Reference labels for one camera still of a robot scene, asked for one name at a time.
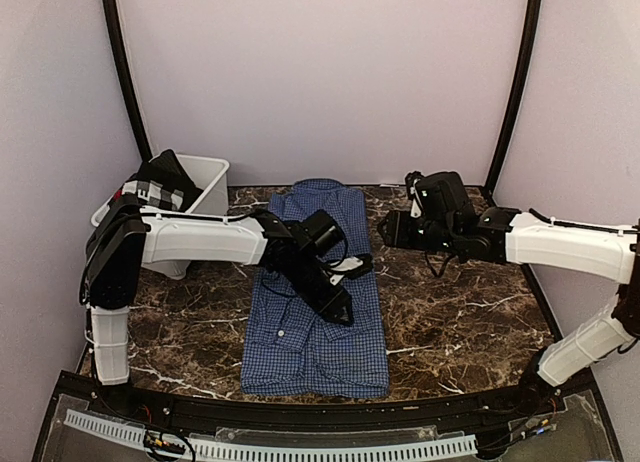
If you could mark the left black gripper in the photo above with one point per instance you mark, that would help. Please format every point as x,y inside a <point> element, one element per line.
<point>333,305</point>

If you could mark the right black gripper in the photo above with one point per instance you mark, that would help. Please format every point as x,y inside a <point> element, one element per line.
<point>397,234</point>

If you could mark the blue checked long sleeve shirt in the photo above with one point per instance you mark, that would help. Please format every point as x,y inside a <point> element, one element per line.
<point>288,348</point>

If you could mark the white plastic bin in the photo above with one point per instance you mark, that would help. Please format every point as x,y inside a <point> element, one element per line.
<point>209,175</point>

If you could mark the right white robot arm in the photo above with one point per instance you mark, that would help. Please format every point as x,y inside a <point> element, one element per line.
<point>502,235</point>

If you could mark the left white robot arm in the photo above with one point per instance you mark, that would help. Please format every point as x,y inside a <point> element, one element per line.
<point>128,238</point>

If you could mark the black white patterned shirt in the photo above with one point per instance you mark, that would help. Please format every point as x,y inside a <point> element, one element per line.
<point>162,183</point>

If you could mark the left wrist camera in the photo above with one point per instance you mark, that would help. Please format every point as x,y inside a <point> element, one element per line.
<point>322,232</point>

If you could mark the white slotted cable duct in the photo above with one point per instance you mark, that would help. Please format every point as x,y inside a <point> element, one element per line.
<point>248,445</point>

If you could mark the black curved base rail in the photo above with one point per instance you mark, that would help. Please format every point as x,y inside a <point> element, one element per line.
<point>487,411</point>

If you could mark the right black frame post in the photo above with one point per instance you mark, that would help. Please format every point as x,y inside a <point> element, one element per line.
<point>520,76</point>

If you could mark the black frame post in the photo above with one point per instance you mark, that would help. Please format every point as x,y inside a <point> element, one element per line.
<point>520,76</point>
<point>124,76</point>

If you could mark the left black frame post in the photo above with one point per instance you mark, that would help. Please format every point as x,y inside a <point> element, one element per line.
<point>124,76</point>

